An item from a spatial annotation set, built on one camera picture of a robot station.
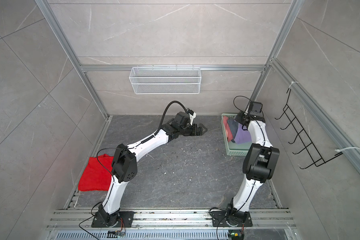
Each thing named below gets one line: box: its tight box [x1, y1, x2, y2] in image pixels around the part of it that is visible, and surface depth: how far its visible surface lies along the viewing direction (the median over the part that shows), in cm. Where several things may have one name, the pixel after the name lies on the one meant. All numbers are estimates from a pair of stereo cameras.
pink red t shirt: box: [223, 115, 234, 143], surface depth 103 cm
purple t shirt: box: [234, 122, 252, 144], surface depth 97 cm
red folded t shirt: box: [78, 154, 114, 191], surface depth 86 cm
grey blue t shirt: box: [228, 117, 239, 140], surface depth 102 cm
